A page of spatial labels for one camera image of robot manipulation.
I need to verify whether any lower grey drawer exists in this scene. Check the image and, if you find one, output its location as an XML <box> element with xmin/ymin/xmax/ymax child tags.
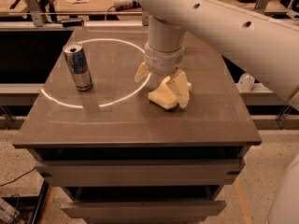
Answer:
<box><xmin>61</xmin><ymin>200</ymin><xmax>226</xmax><ymax>224</ymax></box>

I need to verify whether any blue silver redbull can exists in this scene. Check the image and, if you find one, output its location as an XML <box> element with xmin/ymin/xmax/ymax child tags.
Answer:
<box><xmin>63</xmin><ymin>43</ymin><xmax>93</xmax><ymax>91</ymax></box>

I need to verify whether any black floor crate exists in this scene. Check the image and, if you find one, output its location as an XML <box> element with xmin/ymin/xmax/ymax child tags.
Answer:
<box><xmin>0</xmin><ymin>181</ymin><xmax>49</xmax><ymax>224</ymax></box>

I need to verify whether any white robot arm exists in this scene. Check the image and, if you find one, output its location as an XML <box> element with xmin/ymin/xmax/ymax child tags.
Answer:
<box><xmin>137</xmin><ymin>0</ymin><xmax>299</xmax><ymax>109</ymax></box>

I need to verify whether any grey drawer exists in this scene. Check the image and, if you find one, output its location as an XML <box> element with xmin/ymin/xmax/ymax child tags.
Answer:
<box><xmin>36</xmin><ymin>159</ymin><xmax>245</xmax><ymax>187</ymax></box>
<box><xmin>61</xmin><ymin>200</ymin><xmax>226</xmax><ymax>224</ymax></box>

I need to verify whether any left metal railing post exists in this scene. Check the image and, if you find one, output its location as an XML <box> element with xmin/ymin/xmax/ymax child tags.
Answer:
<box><xmin>24</xmin><ymin>0</ymin><xmax>45</xmax><ymax>27</ymax></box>

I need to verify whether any black floor cable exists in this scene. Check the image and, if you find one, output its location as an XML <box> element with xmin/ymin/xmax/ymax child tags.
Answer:
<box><xmin>0</xmin><ymin>167</ymin><xmax>36</xmax><ymax>189</ymax></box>

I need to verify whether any yellow sponge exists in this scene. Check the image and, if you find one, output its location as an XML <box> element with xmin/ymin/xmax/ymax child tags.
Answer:
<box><xmin>148</xmin><ymin>83</ymin><xmax>189</xmax><ymax>110</ymax></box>

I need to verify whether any upper grey drawer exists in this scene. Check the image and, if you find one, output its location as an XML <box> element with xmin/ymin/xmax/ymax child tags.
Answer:
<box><xmin>36</xmin><ymin>159</ymin><xmax>245</xmax><ymax>187</ymax></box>

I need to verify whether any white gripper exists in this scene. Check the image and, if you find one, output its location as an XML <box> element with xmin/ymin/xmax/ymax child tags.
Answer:
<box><xmin>135</xmin><ymin>44</ymin><xmax>190</xmax><ymax>108</ymax></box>

